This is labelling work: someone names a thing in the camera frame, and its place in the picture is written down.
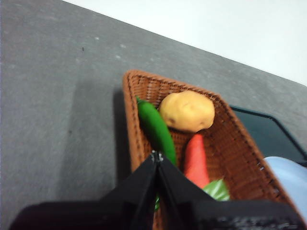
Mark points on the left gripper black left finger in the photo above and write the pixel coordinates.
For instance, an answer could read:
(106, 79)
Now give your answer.
(115, 210)

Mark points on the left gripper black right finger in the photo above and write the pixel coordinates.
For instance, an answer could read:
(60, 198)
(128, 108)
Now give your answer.
(211, 215)

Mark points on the orange carrot with green leaves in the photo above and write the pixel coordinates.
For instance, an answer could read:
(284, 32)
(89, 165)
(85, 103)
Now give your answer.
(196, 163)

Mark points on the light blue plate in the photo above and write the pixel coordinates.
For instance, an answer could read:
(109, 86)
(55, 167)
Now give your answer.
(292, 177)

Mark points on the brown woven wicker basket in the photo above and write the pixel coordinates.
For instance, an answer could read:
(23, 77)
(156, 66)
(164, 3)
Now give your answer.
(227, 148)

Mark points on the green pepper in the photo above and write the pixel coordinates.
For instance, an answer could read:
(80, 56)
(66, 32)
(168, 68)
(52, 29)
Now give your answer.
(156, 127)

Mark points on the black flat tray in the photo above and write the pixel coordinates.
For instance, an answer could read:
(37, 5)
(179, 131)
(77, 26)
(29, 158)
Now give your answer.
(268, 134)

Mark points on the yellow-brown potato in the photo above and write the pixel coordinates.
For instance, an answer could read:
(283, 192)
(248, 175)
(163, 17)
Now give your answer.
(187, 111)

